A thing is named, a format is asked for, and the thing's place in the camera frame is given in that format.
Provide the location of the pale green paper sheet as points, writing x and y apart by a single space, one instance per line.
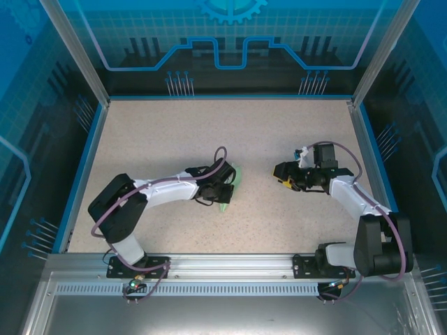
238 176

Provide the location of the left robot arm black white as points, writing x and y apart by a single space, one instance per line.
111 209

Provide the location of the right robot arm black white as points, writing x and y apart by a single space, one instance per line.
380 244

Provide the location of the steel sheet panel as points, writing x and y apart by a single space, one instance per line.
223 317

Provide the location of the blue table side trim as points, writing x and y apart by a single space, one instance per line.
89 146
375 146

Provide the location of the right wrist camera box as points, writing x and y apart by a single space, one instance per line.
303 157

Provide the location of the aluminium mounting rail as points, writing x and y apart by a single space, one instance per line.
230 265

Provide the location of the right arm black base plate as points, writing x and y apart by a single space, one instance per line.
304 267

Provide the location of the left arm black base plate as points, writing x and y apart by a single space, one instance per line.
157 267

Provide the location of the aluminium frame post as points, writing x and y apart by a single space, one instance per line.
82 59
380 52

